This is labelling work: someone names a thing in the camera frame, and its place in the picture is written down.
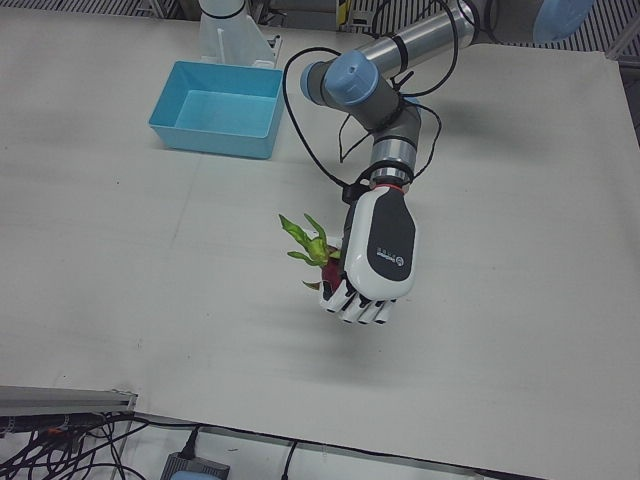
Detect tangle of black cables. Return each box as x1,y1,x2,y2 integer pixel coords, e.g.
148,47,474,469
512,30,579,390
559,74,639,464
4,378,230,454
0,409,201,480

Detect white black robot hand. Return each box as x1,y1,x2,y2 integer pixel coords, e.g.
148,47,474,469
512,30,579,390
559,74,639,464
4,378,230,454
319,185,419,326

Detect grey power adapter box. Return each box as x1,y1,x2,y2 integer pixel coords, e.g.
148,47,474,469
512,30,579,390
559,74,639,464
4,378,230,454
160,451,231,480

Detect pink dragon fruit green leaves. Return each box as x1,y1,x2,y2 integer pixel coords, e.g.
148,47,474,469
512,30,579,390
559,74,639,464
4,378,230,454
278,213,351,296

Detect light blue plastic bin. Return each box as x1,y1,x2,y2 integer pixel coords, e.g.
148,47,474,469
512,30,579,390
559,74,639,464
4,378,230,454
147,60,287,161

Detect aluminium frame corner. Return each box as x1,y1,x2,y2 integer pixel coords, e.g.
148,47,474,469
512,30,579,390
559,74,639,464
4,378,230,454
607,19,640,62

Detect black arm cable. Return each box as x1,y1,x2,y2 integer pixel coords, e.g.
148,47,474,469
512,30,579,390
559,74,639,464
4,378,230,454
280,0,461,201

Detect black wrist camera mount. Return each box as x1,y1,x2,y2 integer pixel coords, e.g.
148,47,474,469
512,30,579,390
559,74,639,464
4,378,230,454
342,177,374,204

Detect black power strip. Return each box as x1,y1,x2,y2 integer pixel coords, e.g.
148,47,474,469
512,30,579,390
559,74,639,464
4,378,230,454
0,412,109,437

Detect black cable with plug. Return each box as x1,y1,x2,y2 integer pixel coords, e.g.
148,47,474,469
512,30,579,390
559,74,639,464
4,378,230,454
279,440,300,480

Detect aluminium profile rail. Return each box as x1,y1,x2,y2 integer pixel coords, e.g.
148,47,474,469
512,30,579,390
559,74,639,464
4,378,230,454
0,384,139,416

